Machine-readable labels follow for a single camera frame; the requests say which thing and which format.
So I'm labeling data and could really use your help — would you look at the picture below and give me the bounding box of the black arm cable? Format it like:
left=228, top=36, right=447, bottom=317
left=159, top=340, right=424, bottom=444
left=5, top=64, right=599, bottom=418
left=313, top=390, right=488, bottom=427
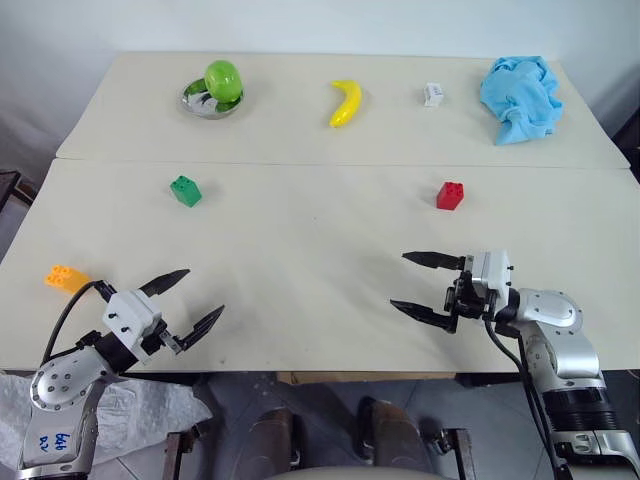
left=481, top=315, right=574, bottom=480
left=41, top=280, right=119, bottom=367

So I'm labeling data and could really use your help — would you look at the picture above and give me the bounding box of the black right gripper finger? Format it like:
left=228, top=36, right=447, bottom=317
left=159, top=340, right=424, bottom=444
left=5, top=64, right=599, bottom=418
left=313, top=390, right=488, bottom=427
left=401, top=250, right=468, bottom=272
left=389, top=298, right=460, bottom=336

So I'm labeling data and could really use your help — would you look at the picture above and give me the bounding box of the orange toy brick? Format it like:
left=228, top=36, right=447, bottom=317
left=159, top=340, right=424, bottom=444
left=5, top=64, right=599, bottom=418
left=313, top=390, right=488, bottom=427
left=43, top=264, right=94, bottom=295

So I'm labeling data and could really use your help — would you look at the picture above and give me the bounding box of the yellow toy banana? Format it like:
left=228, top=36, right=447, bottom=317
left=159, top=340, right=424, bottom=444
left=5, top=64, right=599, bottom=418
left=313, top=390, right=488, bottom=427
left=328, top=79, right=364, bottom=129

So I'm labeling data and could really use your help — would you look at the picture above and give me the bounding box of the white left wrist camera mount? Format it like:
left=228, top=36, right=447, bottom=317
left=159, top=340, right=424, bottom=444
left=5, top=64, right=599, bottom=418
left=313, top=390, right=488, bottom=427
left=101, top=289, right=164, bottom=367

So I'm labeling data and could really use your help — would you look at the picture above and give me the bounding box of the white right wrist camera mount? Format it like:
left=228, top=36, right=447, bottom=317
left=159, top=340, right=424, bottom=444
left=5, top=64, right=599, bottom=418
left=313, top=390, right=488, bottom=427
left=461, top=249, right=517, bottom=307

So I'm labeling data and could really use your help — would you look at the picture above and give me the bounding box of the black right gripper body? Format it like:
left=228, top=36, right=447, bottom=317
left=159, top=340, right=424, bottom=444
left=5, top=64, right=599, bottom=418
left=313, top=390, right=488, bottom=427
left=443, top=271, right=498, bottom=322

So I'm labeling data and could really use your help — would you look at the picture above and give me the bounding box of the dark metal frame bracket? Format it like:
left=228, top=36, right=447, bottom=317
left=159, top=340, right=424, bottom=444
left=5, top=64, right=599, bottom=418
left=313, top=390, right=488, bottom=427
left=423, top=426, right=475, bottom=480
left=163, top=421, right=213, bottom=480

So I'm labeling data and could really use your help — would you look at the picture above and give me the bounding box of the crumpled light blue cloth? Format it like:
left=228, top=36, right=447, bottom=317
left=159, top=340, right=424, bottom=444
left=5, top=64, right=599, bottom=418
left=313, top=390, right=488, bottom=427
left=479, top=55, right=565, bottom=147

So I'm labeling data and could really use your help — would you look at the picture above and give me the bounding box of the green toy brick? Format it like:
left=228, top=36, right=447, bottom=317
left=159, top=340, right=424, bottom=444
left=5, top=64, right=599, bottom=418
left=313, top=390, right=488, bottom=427
left=169, top=175, right=204, bottom=208

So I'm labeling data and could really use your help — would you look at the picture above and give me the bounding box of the dark wooden furniture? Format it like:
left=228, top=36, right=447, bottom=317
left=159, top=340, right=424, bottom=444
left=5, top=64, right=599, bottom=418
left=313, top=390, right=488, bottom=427
left=0, top=169, right=37, bottom=214

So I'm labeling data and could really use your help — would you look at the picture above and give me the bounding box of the small white box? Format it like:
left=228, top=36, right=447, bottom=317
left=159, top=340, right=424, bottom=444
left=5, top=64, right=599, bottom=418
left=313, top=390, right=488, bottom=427
left=422, top=82, right=446, bottom=108

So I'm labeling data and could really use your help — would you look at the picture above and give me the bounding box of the beige rounded surface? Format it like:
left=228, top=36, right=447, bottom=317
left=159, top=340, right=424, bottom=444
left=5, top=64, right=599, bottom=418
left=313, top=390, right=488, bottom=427
left=268, top=464, right=437, bottom=480

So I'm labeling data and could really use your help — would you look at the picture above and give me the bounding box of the green toy apple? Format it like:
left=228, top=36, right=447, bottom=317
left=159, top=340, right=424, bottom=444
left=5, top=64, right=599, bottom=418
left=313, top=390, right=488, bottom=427
left=203, top=59, right=244, bottom=105

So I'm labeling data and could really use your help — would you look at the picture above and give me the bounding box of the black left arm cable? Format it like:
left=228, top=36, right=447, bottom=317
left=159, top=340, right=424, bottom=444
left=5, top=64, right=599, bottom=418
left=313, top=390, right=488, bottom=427
left=41, top=280, right=119, bottom=367

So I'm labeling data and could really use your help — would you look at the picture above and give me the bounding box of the round silver metal plate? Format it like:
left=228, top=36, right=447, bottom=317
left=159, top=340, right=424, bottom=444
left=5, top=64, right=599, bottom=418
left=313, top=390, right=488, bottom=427
left=180, top=78, right=246, bottom=120

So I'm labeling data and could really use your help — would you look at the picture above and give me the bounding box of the red toy brick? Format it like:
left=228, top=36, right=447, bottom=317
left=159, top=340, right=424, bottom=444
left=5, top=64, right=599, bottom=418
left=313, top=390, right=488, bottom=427
left=435, top=181, right=465, bottom=212

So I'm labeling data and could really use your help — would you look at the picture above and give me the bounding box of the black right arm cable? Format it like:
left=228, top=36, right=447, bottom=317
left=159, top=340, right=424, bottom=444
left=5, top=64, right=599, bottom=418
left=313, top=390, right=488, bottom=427
left=481, top=315, right=574, bottom=480

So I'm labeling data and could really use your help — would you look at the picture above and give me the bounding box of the dark rounded shape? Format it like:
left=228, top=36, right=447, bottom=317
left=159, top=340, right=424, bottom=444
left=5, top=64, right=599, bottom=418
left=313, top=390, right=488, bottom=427
left=248, top=406, right=303, bottom=472
left=356, top=396, right=433, bottom=473

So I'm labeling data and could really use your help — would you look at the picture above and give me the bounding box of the white plastic bag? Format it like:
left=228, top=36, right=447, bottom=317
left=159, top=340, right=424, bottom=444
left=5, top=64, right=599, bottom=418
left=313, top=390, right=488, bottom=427
left=0, top=371, right=215, bottom=470

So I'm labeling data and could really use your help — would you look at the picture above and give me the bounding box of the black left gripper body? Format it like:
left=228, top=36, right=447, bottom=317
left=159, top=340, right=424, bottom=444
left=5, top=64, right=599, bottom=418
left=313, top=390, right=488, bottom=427
left=140, top=319, right=182, bottom=358

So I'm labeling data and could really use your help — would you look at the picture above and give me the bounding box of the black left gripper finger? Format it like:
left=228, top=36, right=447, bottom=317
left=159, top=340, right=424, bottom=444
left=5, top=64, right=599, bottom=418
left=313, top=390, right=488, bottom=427
left=174, top=304, right=227, bottom=356
left=138, top=268, right=192, bottom=298

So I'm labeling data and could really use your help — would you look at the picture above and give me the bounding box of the brown board under table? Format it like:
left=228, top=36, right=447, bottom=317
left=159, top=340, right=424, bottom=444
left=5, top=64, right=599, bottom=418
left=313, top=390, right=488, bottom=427
left=276, top=370, right=457, bottom=385

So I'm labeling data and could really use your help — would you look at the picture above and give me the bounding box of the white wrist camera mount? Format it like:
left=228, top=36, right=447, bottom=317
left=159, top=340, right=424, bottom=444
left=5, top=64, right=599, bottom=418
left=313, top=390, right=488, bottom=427
left=101, top=289, right=164, bottom=367
left=461, top=249, right=517, bottom=307

